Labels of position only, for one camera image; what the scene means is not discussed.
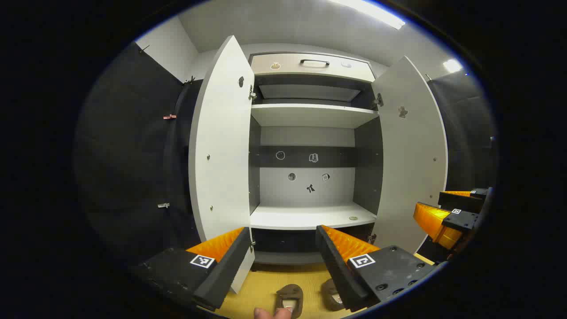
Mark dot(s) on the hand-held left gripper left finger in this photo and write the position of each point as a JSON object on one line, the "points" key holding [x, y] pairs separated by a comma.
{"points": [[230, 266]]}

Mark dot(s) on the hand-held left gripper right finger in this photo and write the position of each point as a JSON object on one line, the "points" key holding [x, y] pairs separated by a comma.
{"points": [[336, 270]]}

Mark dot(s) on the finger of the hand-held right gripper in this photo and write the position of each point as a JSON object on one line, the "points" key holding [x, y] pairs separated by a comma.
{"points": [[460, 201], [463, 220]]}

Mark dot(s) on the brown fuzzy shoe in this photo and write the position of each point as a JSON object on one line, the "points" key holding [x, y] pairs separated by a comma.
{"points": [[331, 294], [290, 294]]}

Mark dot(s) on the white cabinet door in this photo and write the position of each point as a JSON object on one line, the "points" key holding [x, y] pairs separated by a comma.
{"points": [[221, 155], [412, 155]]}

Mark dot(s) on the grey shoe cabinet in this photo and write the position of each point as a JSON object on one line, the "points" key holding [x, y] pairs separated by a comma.
{"points": [[305, 190]]}

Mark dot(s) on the white cabinet shelf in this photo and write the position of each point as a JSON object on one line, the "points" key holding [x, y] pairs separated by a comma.
{"points": [[310, 217], [310, 116]]}

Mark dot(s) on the cream cabinet drawer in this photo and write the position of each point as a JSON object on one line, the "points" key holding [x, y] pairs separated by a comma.
{"points": [[288, 73]]}

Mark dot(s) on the black backdrop cloth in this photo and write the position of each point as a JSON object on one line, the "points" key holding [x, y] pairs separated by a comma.
{"points": [[124, 155], [465, 133]]}

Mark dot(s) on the small silver clip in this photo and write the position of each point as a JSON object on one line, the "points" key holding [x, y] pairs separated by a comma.
{"points": [[163, 205]]}

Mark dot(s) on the small ceiling light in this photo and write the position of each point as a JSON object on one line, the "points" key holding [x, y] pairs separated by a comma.
{"points": [[452, 65]]}

